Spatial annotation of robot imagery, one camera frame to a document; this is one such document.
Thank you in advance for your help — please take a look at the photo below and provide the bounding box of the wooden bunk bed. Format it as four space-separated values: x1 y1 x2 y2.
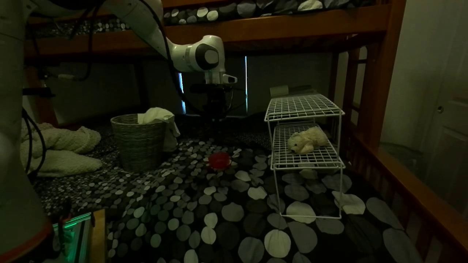
23 0 468 263

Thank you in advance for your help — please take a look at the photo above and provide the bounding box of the window with dark curtain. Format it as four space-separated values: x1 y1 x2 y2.
178 55 249 117

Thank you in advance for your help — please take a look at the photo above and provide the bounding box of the red ball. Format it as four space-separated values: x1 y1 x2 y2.
207 152 232 171

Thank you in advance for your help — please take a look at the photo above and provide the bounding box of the white cloth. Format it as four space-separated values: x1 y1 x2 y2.
137 107 181 152

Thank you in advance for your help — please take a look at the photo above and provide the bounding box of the woven wicker basket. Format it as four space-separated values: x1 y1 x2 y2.
110 114 167 172

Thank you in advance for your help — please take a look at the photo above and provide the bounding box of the spotted bedding of bunk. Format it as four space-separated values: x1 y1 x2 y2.
31 0 377 37

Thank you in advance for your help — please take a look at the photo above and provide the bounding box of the cream plush toy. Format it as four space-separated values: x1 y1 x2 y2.
287 126 330 155

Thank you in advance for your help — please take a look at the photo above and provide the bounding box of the black white spotted bedspread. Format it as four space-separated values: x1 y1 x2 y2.
32 116 424 263

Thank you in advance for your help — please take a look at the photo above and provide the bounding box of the cream knitted blanket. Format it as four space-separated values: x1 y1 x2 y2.
20 122 103 178

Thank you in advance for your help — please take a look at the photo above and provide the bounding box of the white door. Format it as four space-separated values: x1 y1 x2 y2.
380 0 468 217

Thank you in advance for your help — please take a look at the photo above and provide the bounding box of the white wire shelf rack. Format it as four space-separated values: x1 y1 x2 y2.
264 93 346 220

